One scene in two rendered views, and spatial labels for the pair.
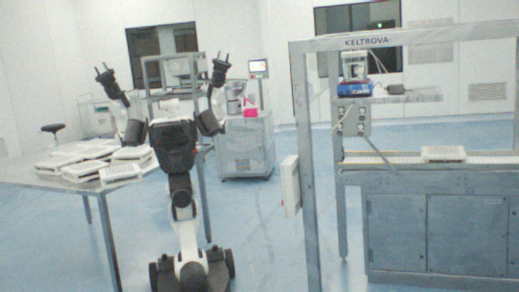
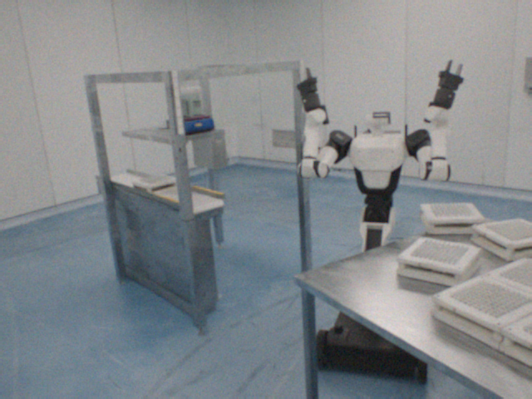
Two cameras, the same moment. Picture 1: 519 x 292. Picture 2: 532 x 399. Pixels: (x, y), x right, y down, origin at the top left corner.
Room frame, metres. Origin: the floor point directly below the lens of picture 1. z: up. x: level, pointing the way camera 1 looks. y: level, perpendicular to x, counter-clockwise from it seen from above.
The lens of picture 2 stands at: (5.14, 1.29, 1.66)
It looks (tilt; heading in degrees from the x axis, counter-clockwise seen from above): 17 degrees down; 211
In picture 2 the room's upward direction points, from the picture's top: 4 degrees counter-clockwise
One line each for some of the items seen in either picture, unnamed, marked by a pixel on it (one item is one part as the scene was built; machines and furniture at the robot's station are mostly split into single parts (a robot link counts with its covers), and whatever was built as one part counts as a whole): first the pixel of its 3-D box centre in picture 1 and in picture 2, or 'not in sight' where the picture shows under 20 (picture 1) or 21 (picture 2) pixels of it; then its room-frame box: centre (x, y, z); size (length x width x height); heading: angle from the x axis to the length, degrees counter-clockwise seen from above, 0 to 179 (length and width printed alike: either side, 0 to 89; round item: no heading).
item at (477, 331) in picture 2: not in sight; (488, 315); (3.64, 1.18, 0.84); 0.24 x 0.24 x 0.02; 60
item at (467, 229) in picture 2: (121, 178); (450, 222); (2.81, 0.92, 0.84); 0.24 x 0.24 x 0.02; 22
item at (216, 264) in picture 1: (192, 274); (376, 316); (2.69, 0.52, 0.19); 0.64 x 0.52 x 0.33; 10
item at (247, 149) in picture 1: (246, 144); not in sight; (5.35, 0.20, 0.38); 0.63 x 0.57 x 0.76; 78
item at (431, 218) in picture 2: (119, 171); (450, 213); (2.81, 0.92, 0.89); 0.25 x 0.24 x 0.02; 112
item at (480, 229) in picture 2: (85, 167); (515, 233); (2.99, 1.20, 0.89); 0.25 x 0.24 x 0.02; 133
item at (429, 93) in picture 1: (386, 95); (171, 133); (2.75, -0.78, 1.22); 0.62 x 0.38 x 0.04; 71
